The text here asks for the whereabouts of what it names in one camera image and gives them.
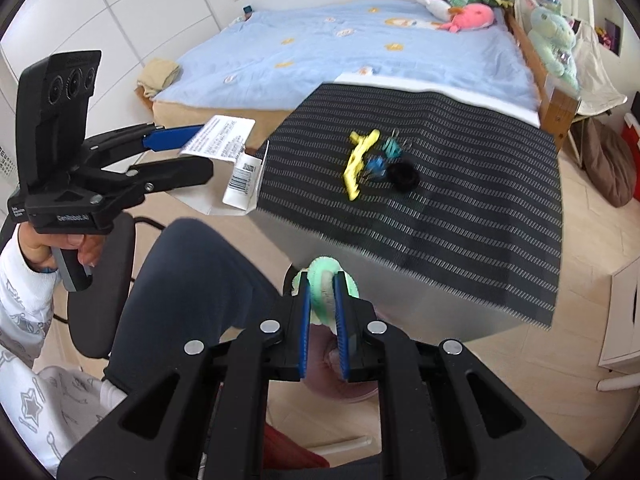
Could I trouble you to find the pink whale plush toy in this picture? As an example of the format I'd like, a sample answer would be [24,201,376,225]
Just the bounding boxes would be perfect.
[437,3,495,32]

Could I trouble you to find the black sock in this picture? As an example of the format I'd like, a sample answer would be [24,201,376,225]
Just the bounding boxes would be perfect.
[386,160,420,194]

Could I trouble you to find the white small table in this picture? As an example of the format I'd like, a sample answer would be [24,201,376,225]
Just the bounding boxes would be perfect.
[249,71,557,346]

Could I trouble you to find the red cooler box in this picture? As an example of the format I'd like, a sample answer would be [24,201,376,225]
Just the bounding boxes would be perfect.
[622,112,640,167]

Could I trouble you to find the large teal unicorn plush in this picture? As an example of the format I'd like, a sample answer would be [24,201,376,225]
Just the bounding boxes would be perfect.
[527,6,579,94]

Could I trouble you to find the light blue bed blanket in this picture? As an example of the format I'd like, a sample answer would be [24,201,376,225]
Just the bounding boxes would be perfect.
[157,0,539,110]

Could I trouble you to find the white printed carton box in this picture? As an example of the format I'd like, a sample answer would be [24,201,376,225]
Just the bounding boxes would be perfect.
[170,115,268,216]

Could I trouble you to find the blue binder clip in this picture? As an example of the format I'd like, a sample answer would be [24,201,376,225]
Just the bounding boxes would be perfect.
[362,155,387,182]

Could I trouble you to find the white drawer cabinet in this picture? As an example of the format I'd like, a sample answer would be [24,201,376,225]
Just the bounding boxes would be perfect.
[599,258,640,374]

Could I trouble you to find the pink trash bin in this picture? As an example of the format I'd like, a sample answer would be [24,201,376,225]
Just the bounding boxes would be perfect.
[283,257,378,403]

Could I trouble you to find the black striped table mat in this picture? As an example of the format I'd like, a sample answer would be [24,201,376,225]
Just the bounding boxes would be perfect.
[257,84,563,327]

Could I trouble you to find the teal binder clip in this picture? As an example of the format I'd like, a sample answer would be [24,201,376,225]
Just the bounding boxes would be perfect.
[382,128,412,160]

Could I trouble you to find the yellow plastic hair clip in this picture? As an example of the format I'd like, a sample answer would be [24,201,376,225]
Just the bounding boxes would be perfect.
[343,129,380,200]

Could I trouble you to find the white seal plush toy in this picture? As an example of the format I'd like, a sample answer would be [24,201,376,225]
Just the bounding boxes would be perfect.
[416,0,451,22]

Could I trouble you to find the person's left hand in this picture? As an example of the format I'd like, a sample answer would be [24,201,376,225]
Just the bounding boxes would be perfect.
[17,222,105,271]

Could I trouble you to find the brown bean bag cushion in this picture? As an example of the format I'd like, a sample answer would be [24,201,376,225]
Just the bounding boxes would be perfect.
[582,118,637,208]

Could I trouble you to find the white folding chair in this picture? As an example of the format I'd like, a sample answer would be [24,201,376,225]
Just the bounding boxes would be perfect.
[513,0,627,158]

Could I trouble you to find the black office chair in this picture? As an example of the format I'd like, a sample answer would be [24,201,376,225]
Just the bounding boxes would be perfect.
[66,212,165,359]

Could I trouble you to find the wooden bed frame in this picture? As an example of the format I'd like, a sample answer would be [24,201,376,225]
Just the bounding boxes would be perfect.
[503,10,579,152]

